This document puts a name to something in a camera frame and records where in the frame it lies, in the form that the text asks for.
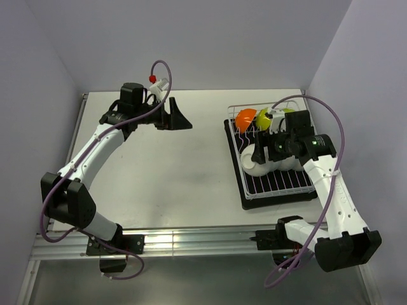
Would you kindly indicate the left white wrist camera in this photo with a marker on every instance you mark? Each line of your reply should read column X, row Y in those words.
column 158, row 86

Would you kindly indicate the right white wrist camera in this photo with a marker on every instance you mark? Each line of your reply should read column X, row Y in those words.
column 277, row 117

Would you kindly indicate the orange bowl white inside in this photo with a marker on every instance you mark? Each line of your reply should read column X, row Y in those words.
column 244, row 119

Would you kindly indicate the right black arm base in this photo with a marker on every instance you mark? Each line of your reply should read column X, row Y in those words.
column 282, row 250

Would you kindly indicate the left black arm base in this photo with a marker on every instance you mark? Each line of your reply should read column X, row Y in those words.
column 111, row 249

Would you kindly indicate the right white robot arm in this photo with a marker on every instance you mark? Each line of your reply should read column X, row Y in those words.
column 341, row 238

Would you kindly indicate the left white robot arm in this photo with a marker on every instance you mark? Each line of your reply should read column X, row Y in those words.
column 65, row 194

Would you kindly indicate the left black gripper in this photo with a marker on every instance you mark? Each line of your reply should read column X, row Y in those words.
column 175, row 121

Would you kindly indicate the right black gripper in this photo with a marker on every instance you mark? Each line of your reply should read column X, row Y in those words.
column 264, row 138

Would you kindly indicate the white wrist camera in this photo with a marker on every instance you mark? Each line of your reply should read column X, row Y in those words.
column 277, row 117
column 158, row 86

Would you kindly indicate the white wire dish rack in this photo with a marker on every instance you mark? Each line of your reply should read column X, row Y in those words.
column 233, row 110

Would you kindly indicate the aluminium frame rail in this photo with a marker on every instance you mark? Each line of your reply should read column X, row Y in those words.
column 176, row 242

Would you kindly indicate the black drip tray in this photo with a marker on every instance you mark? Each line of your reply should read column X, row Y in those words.
column 274, row 188

